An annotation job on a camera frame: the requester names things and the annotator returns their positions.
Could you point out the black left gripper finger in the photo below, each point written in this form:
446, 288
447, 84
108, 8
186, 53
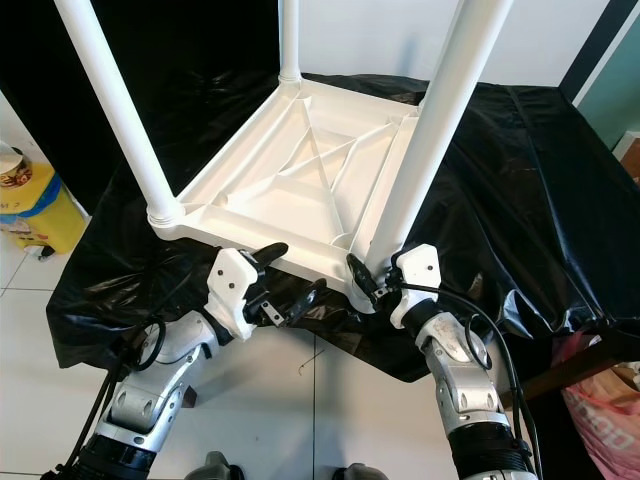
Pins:
272, 253
307, 298

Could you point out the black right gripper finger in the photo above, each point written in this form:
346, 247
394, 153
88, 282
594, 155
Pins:
365, 275

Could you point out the white plastic table top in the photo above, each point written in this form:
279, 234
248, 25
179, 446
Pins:
290, 175

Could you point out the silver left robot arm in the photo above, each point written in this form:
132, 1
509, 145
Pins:
155, 390

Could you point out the dark grey robot left foot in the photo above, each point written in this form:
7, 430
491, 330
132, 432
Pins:
212, 468

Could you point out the dark grey robot foot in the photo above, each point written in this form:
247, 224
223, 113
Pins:
362, 472
212, 468

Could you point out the dark grey robot right foot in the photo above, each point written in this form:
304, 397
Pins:
362, 472

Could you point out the black plastic table cover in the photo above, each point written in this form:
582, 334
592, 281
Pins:
550, 200

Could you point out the yellow storage box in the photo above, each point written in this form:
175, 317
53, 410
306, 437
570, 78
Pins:
50, 215

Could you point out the white instant noodle cup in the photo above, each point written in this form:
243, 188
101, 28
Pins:
13, 168

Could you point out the pink patterned bag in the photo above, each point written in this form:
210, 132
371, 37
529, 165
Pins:
605, 420

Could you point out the brown cardboard box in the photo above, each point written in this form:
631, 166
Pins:
632, 162

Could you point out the black door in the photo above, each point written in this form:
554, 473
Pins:
40, 80

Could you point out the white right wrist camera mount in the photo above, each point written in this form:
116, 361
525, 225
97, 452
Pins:
418, 270

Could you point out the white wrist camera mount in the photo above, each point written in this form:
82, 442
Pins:
233, 285
418, 270

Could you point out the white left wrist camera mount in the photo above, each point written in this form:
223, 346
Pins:
233, 285

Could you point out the dark door frame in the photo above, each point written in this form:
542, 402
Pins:
595, 50

